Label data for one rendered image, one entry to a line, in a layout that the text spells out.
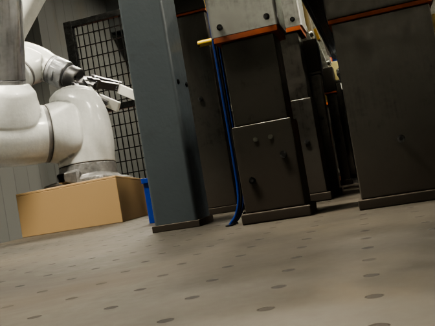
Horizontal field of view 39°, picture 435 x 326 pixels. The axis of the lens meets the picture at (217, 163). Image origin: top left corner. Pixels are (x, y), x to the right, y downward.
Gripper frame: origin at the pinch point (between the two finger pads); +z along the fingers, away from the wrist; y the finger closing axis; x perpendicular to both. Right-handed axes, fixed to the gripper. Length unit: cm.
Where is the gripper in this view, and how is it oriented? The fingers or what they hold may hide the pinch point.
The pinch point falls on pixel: (125, 100)
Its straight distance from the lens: 188.3
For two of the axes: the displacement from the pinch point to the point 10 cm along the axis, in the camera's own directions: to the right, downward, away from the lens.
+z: 9.1, 3.9, -1.6
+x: 3.0, -8.6, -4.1
